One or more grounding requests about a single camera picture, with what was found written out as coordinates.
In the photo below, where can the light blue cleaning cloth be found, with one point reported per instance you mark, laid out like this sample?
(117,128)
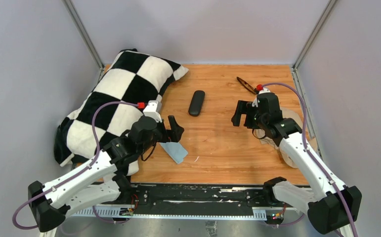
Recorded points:
(175,150)

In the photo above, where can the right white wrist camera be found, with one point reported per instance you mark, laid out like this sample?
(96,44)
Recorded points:
(264,97)

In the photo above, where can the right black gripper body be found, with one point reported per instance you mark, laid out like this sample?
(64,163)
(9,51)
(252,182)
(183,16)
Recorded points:
(259,120)

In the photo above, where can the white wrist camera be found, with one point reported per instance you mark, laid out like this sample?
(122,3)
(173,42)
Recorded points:
(153,109)
(264,97)

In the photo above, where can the right aluminium frame post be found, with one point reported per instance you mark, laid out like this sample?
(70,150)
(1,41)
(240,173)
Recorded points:
(315,32)

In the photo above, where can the aluminium frame post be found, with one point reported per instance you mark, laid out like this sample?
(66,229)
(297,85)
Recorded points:
(315,32)
(83,32)

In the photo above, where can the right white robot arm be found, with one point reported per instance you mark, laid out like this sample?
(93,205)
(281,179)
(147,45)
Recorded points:
(331,204)

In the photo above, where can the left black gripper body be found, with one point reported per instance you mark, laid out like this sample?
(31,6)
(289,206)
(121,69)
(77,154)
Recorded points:
(160,135)

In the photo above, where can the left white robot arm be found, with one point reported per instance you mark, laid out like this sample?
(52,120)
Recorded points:
(102,178)

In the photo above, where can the black white checkered pillow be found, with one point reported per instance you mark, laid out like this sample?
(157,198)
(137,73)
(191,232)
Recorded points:
(109,110)

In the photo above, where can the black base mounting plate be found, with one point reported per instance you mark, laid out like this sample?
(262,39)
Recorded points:
(199,200)

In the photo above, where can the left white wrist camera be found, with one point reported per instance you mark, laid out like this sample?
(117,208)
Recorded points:
(153,109)

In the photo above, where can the left aluminium frame post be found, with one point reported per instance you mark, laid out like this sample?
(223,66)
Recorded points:
(83,32)

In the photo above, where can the black glasses case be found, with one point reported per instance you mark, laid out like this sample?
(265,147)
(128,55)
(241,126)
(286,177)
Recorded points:
(196,104)

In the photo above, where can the dark folded sunglasses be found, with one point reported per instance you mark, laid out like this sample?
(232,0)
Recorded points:
(246,85)

